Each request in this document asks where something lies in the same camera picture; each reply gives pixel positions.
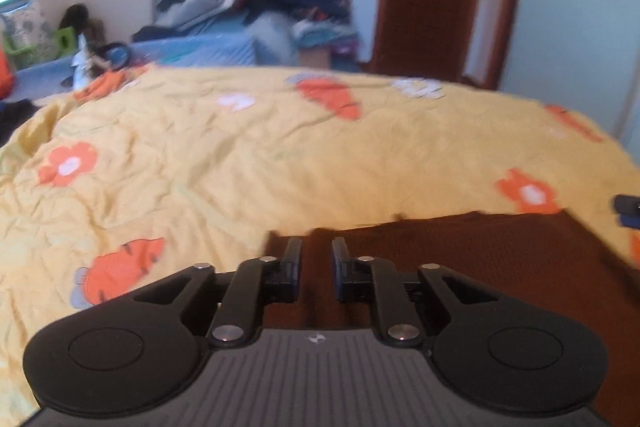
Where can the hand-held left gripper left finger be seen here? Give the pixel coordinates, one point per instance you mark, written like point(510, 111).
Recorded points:
point(292, 267)

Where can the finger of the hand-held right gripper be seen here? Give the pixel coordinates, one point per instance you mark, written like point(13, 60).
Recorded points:
point(629, 204)

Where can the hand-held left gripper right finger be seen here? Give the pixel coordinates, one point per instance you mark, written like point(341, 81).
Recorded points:
point(341, 267)

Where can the brown knit sweater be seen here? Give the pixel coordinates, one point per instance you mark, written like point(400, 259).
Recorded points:
point(500, 252)

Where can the yellow floral quilt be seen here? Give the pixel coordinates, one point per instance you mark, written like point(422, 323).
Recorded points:
point(200, 157)

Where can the blue quilted blanket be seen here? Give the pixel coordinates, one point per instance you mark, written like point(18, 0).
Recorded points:
point(200, 52)

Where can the dark blue bowl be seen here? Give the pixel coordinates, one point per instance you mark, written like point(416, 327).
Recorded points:
point(116, 54)

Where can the white crumpled bag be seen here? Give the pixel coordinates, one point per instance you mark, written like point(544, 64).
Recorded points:
point(81, 62)

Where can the dark cloth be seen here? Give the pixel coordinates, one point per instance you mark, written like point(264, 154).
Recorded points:
point(15, 119)

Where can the green plastic stool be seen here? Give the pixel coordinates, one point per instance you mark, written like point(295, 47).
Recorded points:
point(65, 42)

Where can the black furry bag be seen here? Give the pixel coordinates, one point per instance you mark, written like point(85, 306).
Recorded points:
point(82, 19)

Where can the orange cloth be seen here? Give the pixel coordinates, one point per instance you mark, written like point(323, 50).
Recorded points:
point(5, 74)

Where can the grey floral pillow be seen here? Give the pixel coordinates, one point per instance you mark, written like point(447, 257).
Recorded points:
point(25, 32)

